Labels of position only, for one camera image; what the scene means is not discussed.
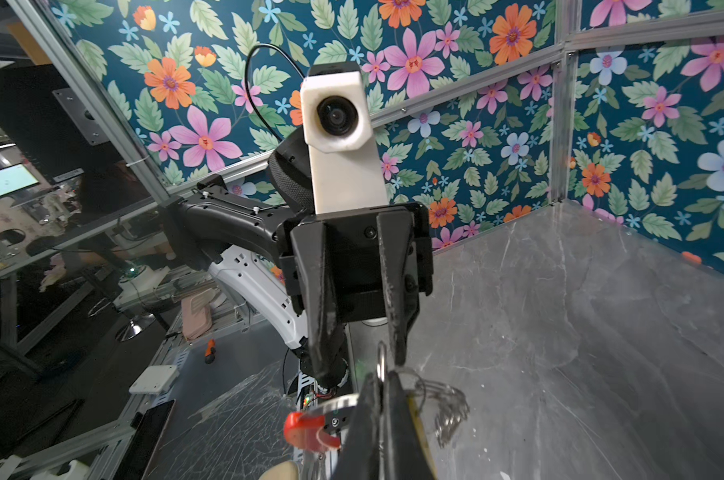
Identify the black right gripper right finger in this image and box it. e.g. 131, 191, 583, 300
385, 374, 436, 479

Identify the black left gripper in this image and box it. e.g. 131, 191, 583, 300
277, 202, 434, 384

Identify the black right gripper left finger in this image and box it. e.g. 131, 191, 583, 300
332, 373, 382, 480

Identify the bunch of keys yellow tag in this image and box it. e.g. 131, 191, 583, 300
376, 342, 470, 479

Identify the large keyring with red grip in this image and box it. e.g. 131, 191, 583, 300
283, 393, 359, 479

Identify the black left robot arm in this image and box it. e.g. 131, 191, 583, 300
160, 131, 434, 389

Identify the beige pad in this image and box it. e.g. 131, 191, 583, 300
181, 289, 218, 341

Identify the smartphone on bench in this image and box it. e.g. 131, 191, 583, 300
114, 400, 176, 480

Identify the white box on bench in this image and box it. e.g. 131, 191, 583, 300
129, 365, 179, 395

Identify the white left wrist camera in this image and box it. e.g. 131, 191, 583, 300
300, 61, 388, 214

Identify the orange handled tool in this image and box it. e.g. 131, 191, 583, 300
204, 339, 217, 364

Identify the aluminium frame bar left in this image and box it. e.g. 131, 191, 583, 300
169, 44, 564, 196

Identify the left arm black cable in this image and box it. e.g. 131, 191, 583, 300
243, 43, 308, 145

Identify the aluminium frame corner post left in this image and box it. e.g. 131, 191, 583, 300
549, 0, 582, 203

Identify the aluminium frame front post left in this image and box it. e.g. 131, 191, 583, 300
8, 0, 169, 203

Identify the aluminium frame horizontal bar back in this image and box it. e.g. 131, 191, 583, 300
565, 9, 724, 51

